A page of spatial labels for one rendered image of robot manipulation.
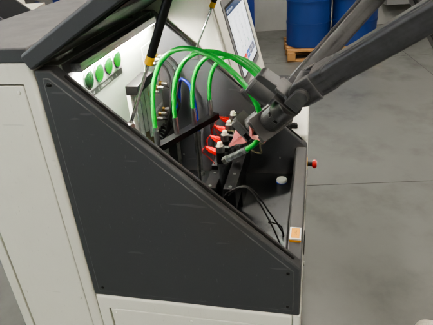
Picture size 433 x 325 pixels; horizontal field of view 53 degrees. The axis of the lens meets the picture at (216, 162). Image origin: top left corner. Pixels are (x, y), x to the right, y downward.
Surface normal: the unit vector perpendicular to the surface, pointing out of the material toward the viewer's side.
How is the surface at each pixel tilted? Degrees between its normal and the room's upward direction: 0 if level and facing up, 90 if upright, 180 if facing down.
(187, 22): 90
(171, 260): 90
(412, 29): 99
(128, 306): 90
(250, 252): 90
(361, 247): 0
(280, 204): 0
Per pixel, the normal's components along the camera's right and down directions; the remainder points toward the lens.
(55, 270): -0.20, 0.48
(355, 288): -0.07, -0.87
